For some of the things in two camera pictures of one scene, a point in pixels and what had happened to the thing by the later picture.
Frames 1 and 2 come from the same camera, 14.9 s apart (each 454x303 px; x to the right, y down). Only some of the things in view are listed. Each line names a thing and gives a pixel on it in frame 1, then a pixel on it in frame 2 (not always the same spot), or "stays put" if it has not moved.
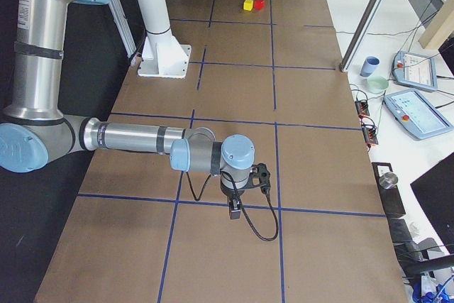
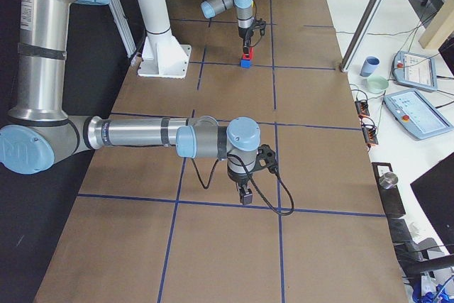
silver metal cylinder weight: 388,180 stays put
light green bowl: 377,84 stays put
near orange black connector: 369,134 stays put
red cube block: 259,4 → 251,54
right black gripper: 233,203 → 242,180
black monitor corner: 435,192 stays put
